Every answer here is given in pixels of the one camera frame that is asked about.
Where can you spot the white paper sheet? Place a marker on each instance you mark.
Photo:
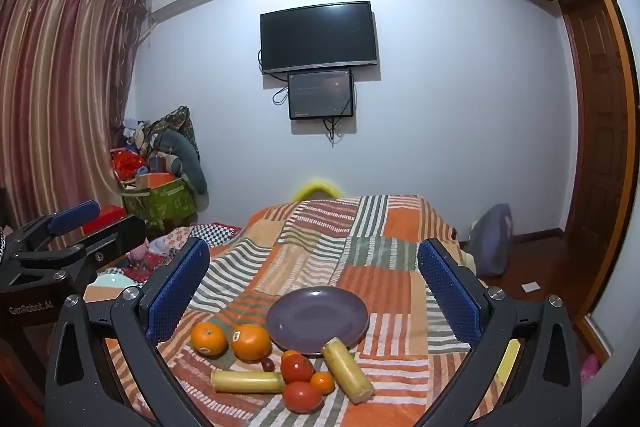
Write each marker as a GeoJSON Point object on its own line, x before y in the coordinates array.
{"type": "Point", "coordinates": [530, 286]}

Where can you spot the purple plate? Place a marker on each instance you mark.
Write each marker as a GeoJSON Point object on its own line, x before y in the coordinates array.
{"type": "Point", "coordinates": [317, 317]}

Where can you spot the dark patterned cushion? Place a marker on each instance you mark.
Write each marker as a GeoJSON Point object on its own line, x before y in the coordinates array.
{"type": "Point", "coordinates": [172, 119]}

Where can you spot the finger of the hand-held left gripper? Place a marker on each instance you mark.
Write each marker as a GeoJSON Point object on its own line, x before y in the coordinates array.
{"type": "Point", "coordinates": [117, 237]}
{"type": "Point", "coordinates": [75, 213]}

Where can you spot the wooden door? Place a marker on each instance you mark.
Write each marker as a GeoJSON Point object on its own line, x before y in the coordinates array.
{"type": "Point", "coordinates": [597, 117]}

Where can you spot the small black wall monitor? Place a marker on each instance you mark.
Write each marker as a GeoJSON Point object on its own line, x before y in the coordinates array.
{"type": "Point", "coordinates": [321, 94]}

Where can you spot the striped patchwork blanket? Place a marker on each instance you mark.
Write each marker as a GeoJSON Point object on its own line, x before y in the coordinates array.
{"type": "Point", "coordinates": [380, 257]}

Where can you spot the yellow bed sheet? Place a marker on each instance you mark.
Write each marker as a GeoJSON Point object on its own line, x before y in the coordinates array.
{"type": "Point", "coordinates": [507, 357]}

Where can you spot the orange box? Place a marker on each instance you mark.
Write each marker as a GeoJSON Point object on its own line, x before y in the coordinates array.
{"type": "Point", "coordinates": [156, 180]}

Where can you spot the checkered cloth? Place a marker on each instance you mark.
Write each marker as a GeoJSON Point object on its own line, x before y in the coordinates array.
{"type": "Point", "coordinates": [215, 231]}

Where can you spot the red tomato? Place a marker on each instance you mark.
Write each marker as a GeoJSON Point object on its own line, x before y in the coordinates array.
{"type": "Point", "coordinates": [301, 397]}
{"type": "Point", "coordinates": [297, 369]}

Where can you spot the black wall television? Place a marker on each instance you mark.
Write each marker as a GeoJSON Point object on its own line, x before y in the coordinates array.
{"type": "Point", "coordinates": [318, 37]}

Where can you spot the green storage box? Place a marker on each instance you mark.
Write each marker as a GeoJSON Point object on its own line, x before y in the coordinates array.
{"type": "Point", "coordinates": [160, 204]}

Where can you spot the yellow plastic chair back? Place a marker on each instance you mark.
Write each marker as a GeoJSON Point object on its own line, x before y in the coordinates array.
{"type": "Point", "coordinates": [317, 187]}

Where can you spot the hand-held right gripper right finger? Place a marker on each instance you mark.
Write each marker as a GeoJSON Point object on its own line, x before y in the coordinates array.
{"type": "Point", "coordinates": [447, 297]}

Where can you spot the pink slipper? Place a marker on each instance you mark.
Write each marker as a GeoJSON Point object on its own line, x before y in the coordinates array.
{"type": "Point", "coordinates": [589, 369]}

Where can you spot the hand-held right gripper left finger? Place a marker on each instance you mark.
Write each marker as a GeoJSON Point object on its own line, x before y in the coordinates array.
{"type": "Point", "coordinates": [177, 292]}

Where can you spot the purple bag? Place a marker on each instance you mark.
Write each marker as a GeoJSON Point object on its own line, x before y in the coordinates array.
{"type": "Point", "coordinates": [490, 242]}

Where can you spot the red plastic bag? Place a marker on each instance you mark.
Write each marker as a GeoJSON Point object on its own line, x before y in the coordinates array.
{"type": "Point", "coordinates": [129, 164]}

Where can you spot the small red jujube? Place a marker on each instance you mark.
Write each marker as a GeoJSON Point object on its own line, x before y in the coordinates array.
{"type": "Point", "coordinates": [268, 363]}

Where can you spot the pale yellow cucumber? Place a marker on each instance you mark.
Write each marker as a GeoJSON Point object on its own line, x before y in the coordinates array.
{"type": "Point", "coordinates": [347, 369]}
{"type": "Point", "coordinates": [247, 381]}

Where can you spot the red box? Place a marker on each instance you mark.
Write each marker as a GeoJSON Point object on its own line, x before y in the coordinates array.
{"type": "Point", "coordinates": [102, 219]}

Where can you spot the striped red curtain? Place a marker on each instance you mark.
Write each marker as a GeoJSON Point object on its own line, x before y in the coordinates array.
{"type": "Point", "coordinates": [60, 97]}

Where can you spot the large orange with sticker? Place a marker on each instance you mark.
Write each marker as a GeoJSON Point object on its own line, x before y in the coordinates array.
{"type": "Point", "coordinates": [209, 339]}
{"type": "Point", "coordinates": [251, 342]}

